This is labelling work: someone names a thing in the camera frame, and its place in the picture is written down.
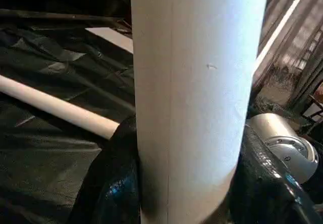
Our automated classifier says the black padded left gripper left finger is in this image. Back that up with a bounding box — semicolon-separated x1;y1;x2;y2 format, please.
68;115;142;224

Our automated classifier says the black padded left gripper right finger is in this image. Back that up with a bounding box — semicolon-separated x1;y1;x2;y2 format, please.
227;123;323;224

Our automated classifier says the white plastic table leg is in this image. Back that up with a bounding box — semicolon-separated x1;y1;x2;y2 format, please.
0;74;121;141
130;0;272;224

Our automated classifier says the white flat board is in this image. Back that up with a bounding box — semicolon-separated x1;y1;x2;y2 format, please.
84;27;134;55

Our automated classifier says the grey curtain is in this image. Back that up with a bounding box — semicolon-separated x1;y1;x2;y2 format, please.
252;0;323;134

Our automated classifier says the dark chair frame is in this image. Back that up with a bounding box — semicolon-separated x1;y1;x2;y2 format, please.
301;81;323;137

